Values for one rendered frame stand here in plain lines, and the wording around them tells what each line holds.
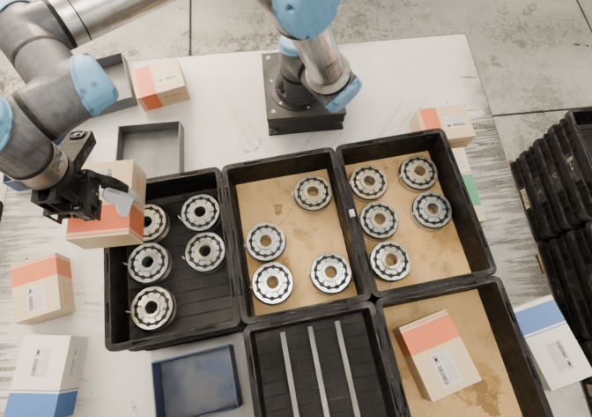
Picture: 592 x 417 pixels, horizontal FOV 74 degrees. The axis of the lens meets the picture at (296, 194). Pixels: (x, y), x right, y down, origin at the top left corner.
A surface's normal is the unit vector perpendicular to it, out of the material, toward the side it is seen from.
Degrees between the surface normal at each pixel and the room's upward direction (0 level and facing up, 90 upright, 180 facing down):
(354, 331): 0
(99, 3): 48
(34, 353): 0
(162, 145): 0
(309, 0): 86
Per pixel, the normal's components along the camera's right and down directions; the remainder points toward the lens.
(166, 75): 0.00, -0.37
